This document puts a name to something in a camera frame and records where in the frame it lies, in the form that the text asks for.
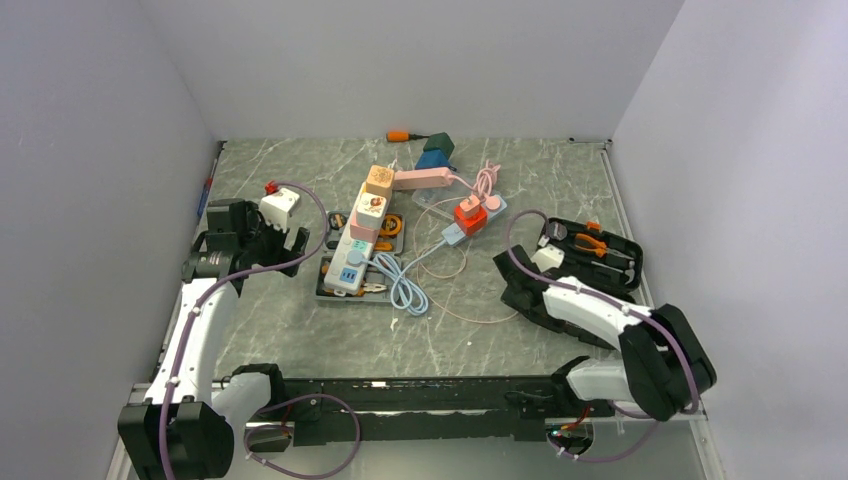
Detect black tool case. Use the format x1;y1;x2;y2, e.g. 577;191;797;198
503;217;645;351

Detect red cube socket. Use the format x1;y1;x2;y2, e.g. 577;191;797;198
454;206;488;236

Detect light blue power strip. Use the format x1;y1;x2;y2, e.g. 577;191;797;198
442;195;507;246

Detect grey tool tray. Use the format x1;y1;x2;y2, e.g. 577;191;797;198
315;210;405;304

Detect pink charger plug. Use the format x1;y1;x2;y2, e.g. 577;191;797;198
458;196;488;225

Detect white power strip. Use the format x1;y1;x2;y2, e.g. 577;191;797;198
324;184;375;297

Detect light blue cable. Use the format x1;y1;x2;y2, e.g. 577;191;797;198
361;238;452;317

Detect pink cube socket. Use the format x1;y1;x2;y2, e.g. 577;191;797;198
348;222;379;243

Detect white cube socket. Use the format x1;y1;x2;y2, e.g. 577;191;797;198
355;192;388;231

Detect beige cube socket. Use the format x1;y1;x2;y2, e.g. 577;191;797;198
364;165;395;199

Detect blue cube socket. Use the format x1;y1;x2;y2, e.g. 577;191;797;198
414;149;454;170

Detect clear plastic screw box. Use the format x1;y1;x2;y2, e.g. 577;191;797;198
412;183;471;213

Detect green cube socket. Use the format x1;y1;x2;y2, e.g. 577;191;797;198
423;132;455;157

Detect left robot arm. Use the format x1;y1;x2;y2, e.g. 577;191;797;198
118;189;310;479

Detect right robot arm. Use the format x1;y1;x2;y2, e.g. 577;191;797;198
493;246;717;421

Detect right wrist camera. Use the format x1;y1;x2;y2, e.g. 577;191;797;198
531;245;565;273

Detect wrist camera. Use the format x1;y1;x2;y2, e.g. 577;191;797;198
259;181;300;233
531;245;565;273

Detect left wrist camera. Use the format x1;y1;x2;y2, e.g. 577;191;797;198
259;181;300;233

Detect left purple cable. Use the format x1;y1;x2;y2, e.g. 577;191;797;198
158;181;363;480

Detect thin pink wire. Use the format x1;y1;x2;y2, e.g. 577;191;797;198
392;195;521;326

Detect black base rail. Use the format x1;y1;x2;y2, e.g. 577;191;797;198
248;375;613;446

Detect orange handled screwdriver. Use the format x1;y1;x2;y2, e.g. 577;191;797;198
385;131;429;143

